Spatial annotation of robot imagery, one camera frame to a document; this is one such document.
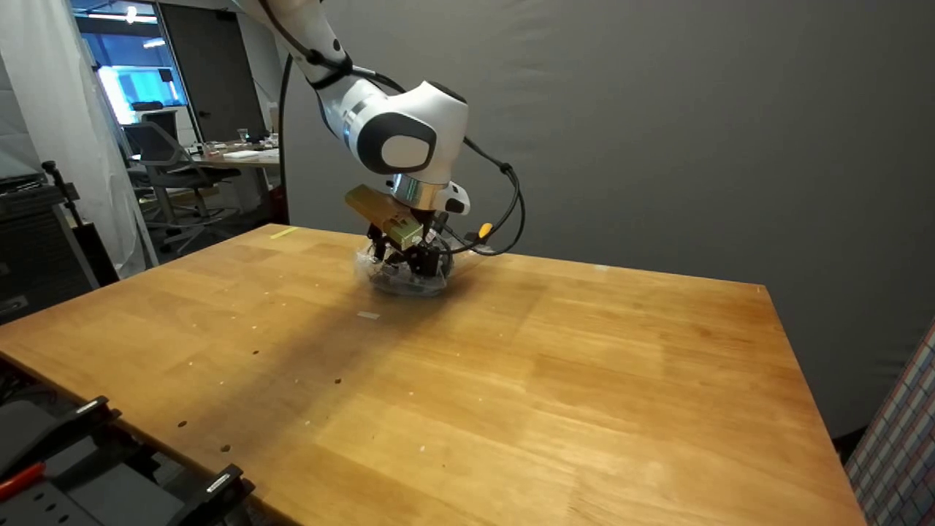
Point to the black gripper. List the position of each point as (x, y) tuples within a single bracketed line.
[(415, 255)]

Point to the clear plastic bag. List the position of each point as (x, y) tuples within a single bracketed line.
[(396, 277)]

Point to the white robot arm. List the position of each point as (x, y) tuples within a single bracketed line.
[(409, 135)]

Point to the black orange table clamp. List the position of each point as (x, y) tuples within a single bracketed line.
[(485, 233)]

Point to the black front table clamp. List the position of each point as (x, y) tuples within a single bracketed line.
[(217, 500)]

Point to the black tripod stand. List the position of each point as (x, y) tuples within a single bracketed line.
[(85, 233)]

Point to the background computer monitor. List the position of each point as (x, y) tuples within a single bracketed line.
[(142, 88)]

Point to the black left table clamp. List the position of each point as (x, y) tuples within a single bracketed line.
[(31, 434)]

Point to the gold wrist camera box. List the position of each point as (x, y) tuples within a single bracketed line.
[(386, 215)]

